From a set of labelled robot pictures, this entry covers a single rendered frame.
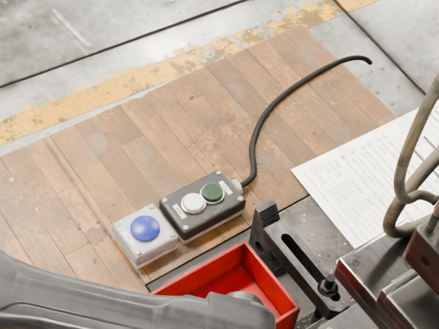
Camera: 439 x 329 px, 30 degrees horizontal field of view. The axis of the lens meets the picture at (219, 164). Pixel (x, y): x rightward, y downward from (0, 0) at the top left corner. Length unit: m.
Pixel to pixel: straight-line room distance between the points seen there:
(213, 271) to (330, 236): 0.19
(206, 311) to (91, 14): 2.21
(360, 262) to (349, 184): 0.37
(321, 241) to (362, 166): 0.16
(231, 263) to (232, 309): 0.46
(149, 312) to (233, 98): 0.74
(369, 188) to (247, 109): 0.23
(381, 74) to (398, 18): 0.29
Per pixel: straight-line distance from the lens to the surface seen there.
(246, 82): 1.35
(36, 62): 2.65
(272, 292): 1.09
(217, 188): 1.16
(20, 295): 0.62
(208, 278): 1.10
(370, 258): 0.89
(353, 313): 1.03
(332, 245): 1.18
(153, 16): 2.78
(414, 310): 0.82
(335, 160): 1.26
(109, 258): 1.14
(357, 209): 1.22
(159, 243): 1.12
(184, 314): 0.63
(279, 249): 1.07
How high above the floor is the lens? 1.88
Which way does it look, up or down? 52 degrees down
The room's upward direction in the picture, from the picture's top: 6 degrees clockwise
